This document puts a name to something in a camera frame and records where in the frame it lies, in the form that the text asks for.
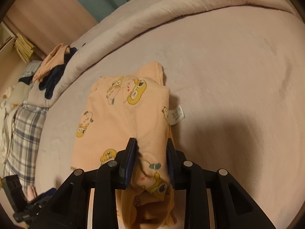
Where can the white crumpled cloth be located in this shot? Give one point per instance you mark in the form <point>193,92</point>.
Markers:
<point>12,98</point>

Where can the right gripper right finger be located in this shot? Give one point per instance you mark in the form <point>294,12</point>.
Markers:
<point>233,207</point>

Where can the white wall shelf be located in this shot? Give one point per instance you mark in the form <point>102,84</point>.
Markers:
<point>7,39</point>

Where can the striped pillow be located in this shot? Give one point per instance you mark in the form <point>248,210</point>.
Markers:
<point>31,68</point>

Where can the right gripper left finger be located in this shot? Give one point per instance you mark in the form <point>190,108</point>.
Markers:
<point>69,206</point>

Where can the orange duck print shirt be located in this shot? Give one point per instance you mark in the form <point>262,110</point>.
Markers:
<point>124,107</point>

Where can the grey folded duvet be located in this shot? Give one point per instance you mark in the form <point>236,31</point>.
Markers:
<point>125,24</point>

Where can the folded orange garment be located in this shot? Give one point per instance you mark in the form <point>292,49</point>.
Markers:
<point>53,59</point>

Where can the blue plaid blanket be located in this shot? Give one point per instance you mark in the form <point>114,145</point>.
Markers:
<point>27,124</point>

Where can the lilac bed sheet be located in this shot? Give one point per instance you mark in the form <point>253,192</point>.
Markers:
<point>238,73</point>

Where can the stack of yellow books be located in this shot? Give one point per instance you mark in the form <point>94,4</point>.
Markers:
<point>24,48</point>

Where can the pink curtain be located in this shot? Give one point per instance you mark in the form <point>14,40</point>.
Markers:
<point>47,23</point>

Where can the person's left hand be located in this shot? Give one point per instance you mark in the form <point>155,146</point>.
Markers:
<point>31,193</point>

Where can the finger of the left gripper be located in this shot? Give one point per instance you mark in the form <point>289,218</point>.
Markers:
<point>49,193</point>

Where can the dark navy garment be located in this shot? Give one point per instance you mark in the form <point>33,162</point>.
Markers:
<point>49,82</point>

